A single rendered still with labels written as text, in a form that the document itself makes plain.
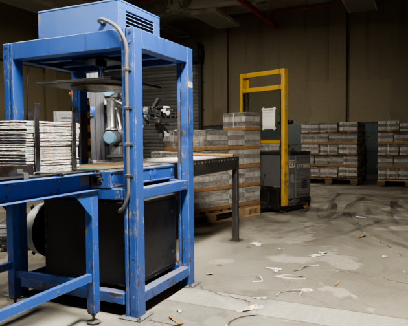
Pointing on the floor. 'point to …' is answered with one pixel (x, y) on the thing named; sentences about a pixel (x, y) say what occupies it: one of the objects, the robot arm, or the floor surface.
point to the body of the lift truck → (270, 163)
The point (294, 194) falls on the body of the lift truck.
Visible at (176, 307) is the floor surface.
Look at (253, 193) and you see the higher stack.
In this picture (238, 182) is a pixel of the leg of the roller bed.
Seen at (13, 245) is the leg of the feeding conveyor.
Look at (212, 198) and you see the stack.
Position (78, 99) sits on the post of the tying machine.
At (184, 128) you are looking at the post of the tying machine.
